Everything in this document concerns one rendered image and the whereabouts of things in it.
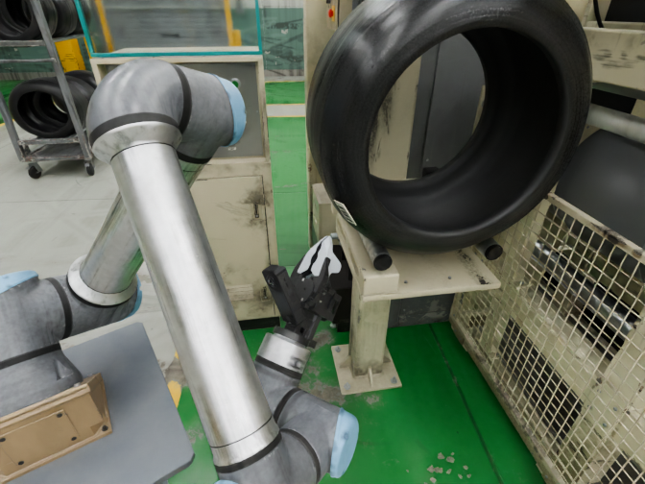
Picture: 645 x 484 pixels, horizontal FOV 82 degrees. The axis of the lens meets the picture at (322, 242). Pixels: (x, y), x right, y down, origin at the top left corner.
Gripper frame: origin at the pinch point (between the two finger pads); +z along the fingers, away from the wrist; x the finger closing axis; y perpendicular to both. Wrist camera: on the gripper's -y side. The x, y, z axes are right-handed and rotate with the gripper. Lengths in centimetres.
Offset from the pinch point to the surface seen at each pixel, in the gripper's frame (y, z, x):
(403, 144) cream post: 24, 46, -12
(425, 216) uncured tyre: 33.2, 26.0, -2.7
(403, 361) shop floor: 114, -4, -44
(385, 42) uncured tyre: -17.2, 28.7, 14.1
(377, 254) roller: 17.4, 6.0, -0.7
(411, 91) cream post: 14, 55, -7
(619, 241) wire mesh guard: 40, 24, 40
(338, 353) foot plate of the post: 95, -13, -67
